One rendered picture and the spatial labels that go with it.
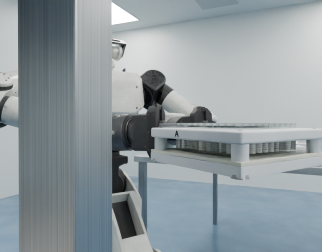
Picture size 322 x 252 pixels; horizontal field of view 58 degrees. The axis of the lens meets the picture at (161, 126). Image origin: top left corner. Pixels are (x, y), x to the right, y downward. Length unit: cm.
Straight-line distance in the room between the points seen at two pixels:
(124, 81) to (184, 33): 453
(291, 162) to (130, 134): 34
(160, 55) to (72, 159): 543
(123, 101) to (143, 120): 41
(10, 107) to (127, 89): 45
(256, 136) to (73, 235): 31
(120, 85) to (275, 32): 433
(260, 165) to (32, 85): 34
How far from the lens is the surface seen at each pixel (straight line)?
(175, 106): 118
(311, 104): 502
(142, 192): 181
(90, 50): 26
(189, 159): 52
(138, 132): 66
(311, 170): 149
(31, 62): 27
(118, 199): 108
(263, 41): 520
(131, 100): 108
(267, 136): 48
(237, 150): 45
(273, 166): 50
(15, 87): 90
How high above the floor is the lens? 105
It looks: 1 degrees down
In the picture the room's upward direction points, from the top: straight up
